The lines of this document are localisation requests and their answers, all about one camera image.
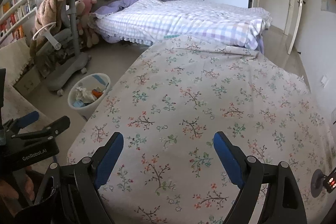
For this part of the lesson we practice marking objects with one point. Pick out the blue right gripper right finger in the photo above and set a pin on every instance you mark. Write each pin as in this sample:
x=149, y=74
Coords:
x=231, y=157

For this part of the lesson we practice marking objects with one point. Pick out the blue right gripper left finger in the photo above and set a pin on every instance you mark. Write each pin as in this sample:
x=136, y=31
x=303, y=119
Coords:
x=105, y=158

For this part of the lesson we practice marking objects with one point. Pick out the orange wrapper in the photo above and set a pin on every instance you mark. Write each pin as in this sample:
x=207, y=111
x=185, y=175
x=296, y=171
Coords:
x=97, y=94

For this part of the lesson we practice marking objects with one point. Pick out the white tissue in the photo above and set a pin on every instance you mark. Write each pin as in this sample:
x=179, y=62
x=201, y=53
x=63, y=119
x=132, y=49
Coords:
x=82, y=93

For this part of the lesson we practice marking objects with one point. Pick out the white plastic trash bin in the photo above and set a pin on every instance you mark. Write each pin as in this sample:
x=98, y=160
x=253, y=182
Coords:
x=97, y=81

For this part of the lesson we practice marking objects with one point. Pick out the person's left hand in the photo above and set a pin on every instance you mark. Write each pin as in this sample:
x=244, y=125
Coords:
x=9, y=194

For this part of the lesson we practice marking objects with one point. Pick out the cardboard box on floor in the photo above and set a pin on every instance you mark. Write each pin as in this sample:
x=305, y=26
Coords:
x=28, y=82

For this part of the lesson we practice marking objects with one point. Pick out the cream fringed blanket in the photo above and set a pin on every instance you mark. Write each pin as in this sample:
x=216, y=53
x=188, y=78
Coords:
x=15, y=57

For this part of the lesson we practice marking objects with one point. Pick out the grey study chair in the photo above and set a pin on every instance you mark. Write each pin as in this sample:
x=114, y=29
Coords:
x=60, y=57

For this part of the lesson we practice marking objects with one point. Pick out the brown plush toy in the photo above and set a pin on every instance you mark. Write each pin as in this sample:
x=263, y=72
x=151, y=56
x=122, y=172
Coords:
x=88, y=34

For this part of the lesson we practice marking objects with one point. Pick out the brown fluffy blanket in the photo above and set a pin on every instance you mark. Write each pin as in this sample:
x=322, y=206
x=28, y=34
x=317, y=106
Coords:
x=49, y=11

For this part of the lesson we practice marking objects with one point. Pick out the white bookshelf with books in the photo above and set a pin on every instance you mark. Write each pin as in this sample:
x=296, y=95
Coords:
x=14, y=13

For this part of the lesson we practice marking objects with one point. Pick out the pink plush toy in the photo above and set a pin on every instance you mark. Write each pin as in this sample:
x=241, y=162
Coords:
x=83, y=10

